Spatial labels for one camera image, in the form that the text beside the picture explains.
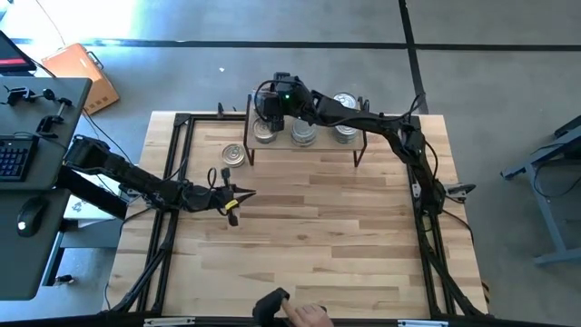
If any white box with logo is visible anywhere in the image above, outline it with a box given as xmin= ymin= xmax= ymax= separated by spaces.
xmin=62 ymin=172 xmax=123 ymax=224

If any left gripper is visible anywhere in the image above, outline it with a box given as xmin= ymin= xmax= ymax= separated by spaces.
xmin=182 ymin=167 xmax=258 ymax=228

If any thin floor cable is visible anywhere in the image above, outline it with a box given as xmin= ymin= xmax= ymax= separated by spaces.
xmin=34 ymin=0 xmax=67 ymax=48

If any black keyboard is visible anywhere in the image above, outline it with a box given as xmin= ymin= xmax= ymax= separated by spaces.
xmin=0 ymin=134 xmax=41 ymax=183

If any black monitor red screen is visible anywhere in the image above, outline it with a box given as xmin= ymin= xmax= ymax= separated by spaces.
xmin=0 ymin=29 xmax=38 ymax=77

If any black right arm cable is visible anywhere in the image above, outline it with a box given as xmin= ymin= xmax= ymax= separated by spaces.
xmin=252 ymin=79 xmax=275 ymax=114

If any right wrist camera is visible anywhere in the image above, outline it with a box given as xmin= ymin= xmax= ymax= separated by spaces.
xmin=257 ymin=90 xmax=279 ymax=122

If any black and grey clamp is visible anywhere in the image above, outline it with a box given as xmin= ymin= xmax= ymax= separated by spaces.
xmin=444 ymin=182 xmax=478 ymax=202

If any silver table bracket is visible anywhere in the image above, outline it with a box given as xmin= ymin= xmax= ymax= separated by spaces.
xmin=397 ymin=319 xmax=449 ymax=327
xmin=143 ymin=316 xmax=197 ymax=327

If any orange case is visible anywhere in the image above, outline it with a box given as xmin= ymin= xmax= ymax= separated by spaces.
xmin=40 ymin=42 xmax=121 ymax=116

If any person's hand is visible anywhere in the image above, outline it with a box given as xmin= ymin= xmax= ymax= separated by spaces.
xmin=280 ymin=299 xmax=336 ymax=327

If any grey-blue desk frame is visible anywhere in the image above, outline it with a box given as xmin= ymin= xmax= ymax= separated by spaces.
xmin=500 ymin=115 xmax=581 ymax=267

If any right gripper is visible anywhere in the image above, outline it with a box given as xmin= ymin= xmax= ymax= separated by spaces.
xmin=268 ymin=71 xmax=315 ymax=134

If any can with white label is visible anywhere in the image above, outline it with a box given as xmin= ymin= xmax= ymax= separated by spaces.
xmin=332 ymin=92 xmax=359 ymax=111

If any black desk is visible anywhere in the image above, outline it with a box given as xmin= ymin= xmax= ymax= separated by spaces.
xmin=0 ymin=75 xmax=94 ymax=302

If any black desk clamp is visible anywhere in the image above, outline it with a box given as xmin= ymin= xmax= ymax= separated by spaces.
xmin=34 ymin=96 xmax=74 ymax=138
xmin=3 ymin=84 xmax=56 ymax=106

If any black computer mouse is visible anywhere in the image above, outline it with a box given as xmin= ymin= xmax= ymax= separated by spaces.
xmin=15 ymin=194 xmax=50 ymax=239

